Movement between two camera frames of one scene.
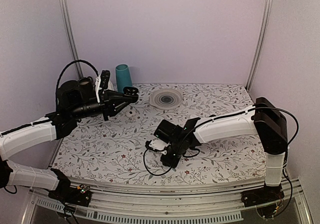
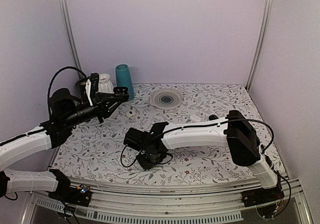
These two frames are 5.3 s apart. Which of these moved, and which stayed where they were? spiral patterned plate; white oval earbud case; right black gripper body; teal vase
Moved: right black gripper body
Stayed: white oval earbud case; teal vase; spiral patterned plate
